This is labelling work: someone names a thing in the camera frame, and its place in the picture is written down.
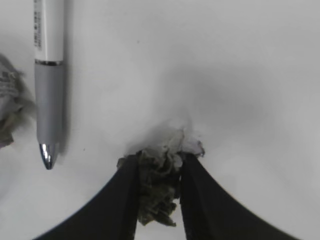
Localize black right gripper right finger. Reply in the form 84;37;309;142
180;152;313;240

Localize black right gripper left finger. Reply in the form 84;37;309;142
38;155;139;240

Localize paper ball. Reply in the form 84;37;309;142
0;54;36;149
132;125;206;228

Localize white grey grip pen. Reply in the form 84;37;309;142
33;0;65;170

